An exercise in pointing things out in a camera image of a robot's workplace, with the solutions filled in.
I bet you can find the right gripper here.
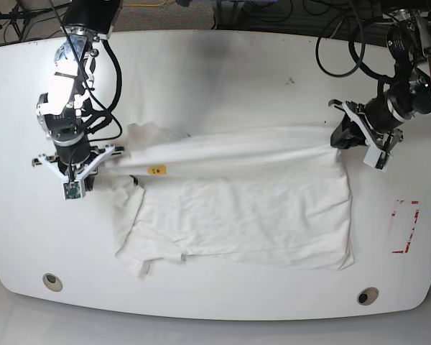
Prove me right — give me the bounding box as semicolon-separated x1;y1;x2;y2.
32;138;125;192

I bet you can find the red tape marking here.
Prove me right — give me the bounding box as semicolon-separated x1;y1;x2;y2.
387;200;420;254

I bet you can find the right table grommet hole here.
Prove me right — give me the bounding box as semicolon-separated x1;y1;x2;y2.
357;287;379;306

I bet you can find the white T-shirt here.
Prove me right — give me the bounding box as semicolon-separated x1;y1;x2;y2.
94;124;354;277

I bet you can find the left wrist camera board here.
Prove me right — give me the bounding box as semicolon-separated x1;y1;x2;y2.
363;146;392;172

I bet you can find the table grommet hole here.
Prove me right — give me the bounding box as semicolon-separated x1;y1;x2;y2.
42;273;63;293
357;287;379;306

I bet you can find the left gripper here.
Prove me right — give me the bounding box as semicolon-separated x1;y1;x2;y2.
328;91;404;154

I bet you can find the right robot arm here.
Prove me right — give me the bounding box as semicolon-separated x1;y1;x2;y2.
32;1;125;200

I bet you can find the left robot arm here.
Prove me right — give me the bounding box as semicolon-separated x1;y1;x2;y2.
329;1;431;163

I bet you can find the yellow cable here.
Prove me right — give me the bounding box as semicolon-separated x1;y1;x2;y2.
124;0;173;11

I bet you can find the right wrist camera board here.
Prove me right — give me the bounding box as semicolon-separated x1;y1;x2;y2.
62;180;85;200

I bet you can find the black tripod stand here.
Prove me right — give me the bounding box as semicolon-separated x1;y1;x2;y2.
0;1;54;43

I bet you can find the left table grommet hole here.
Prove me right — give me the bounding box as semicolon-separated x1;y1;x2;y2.
42;273;63;293

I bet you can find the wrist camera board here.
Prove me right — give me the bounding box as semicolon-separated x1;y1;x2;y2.
363;146;392;172
62;180;85;200

